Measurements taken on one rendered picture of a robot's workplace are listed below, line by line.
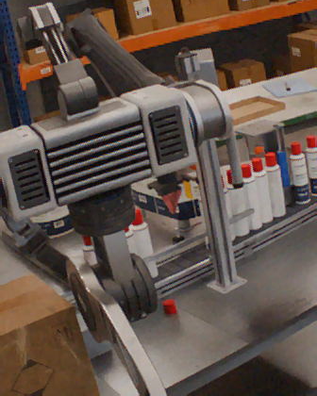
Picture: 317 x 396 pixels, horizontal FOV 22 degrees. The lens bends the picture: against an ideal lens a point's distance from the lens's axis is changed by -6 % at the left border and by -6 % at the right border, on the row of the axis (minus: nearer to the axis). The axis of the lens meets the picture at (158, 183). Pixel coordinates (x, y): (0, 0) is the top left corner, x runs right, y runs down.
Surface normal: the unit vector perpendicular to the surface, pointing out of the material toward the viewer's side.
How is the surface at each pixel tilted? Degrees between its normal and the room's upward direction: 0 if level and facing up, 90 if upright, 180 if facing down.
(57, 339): 90
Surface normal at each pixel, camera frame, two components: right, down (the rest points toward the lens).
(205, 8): 0.35, 0.27
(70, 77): 0.13, -0.48
